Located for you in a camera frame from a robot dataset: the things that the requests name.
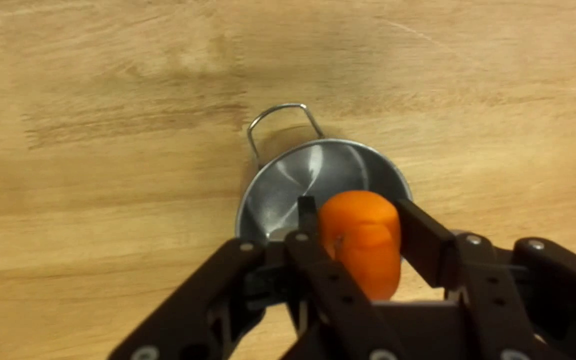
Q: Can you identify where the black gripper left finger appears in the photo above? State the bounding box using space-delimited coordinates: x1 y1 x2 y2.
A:
108 196 375 360

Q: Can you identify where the small steel pot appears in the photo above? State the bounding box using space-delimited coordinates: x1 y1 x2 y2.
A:
235 104 412 242

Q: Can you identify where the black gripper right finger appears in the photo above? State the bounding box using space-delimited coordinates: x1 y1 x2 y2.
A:
371 199 576 360

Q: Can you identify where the orange rubber duck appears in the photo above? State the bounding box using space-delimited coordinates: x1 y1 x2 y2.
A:
318 191 401 303

